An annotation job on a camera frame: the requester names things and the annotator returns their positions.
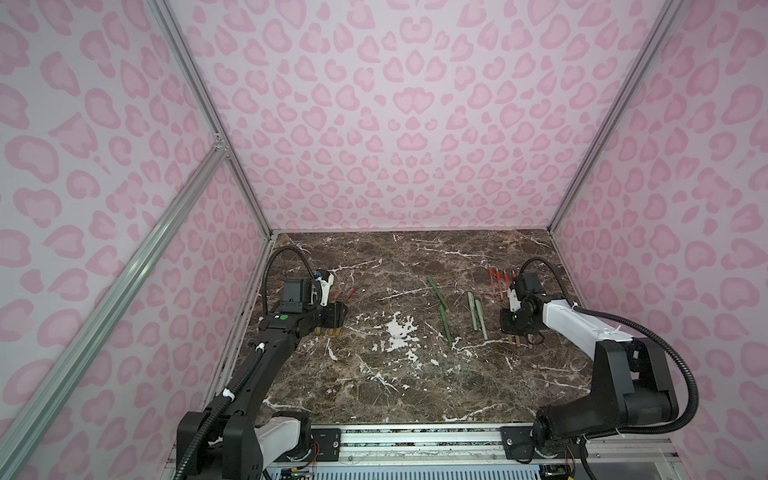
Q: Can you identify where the dark green pen short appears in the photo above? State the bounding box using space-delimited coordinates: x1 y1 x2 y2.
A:
438 303 453 345

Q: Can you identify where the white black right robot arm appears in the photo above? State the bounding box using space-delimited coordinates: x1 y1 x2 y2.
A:
500 273 679 455

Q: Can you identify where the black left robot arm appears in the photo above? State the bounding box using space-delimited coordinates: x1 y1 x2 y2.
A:
174 270 348 479

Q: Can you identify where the light green pen right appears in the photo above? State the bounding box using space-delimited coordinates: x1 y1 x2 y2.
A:
474 299 489 340

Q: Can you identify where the light green pen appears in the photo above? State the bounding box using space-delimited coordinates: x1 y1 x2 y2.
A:
474 299 489 340
467 292 480 331

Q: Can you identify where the light green pen left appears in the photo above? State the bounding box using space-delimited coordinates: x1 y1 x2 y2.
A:
467 292 480 331

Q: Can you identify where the dark green pen long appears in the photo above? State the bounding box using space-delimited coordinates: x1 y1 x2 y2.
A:
427 276 449 311

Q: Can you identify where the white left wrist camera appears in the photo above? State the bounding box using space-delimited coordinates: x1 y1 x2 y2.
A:
315 269 335 307

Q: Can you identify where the left black corrugated cable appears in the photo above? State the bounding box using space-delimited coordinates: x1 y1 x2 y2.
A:
261 244 317 317

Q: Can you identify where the black corrugated cable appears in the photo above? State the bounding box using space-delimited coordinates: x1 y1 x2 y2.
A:
517 256 701 436
261 244 317 317

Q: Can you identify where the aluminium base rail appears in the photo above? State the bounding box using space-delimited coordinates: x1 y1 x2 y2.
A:
161 419 685 480

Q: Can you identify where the right black corrugated cable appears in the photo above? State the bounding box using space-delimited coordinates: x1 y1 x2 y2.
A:
517 256 701 436

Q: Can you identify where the aluminium frame diagonal left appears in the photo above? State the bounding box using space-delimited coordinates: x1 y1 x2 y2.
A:
1 146 229 479

